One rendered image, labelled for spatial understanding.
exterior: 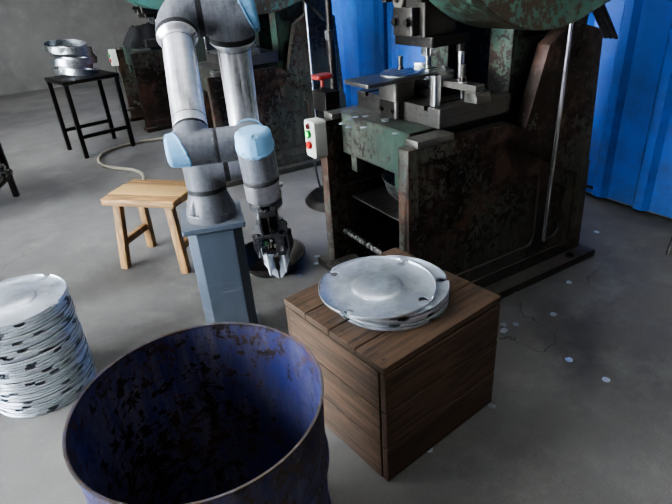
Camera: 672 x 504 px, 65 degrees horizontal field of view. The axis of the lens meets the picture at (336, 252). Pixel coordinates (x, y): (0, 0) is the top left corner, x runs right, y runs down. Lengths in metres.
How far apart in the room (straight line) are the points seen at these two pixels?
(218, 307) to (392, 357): 0.75
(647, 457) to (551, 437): 0.22
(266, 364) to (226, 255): 0.61
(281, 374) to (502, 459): 0.63
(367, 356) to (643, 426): 0.79
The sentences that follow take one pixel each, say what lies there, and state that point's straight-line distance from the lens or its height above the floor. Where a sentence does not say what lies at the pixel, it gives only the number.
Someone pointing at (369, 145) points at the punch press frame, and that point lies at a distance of 1.83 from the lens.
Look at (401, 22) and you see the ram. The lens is 1.81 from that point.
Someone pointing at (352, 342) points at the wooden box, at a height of 0.35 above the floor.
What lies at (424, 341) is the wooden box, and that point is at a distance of 1.21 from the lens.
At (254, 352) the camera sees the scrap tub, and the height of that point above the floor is 0.41.
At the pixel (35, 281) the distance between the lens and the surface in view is 1.86.
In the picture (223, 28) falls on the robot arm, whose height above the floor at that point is 0.98.
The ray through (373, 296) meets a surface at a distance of 1.26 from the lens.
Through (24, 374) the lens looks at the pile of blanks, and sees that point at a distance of 1.75.
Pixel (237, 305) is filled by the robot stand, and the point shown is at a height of 0.16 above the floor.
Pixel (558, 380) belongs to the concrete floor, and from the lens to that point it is 1.70.
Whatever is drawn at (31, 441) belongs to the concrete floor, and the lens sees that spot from 1.77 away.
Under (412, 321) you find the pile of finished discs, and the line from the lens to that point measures 1.23.
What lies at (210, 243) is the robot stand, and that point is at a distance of 1.63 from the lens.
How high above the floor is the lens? 1.09
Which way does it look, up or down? 28 degrees down
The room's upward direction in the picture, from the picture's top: 4 degrees counter-clockwise
